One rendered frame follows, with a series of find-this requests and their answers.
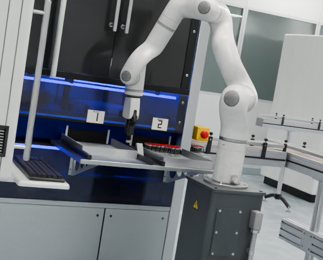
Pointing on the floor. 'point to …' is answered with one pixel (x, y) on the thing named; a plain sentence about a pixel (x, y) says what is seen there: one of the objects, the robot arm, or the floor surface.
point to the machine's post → (186, 135)
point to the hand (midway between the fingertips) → (129, 129)
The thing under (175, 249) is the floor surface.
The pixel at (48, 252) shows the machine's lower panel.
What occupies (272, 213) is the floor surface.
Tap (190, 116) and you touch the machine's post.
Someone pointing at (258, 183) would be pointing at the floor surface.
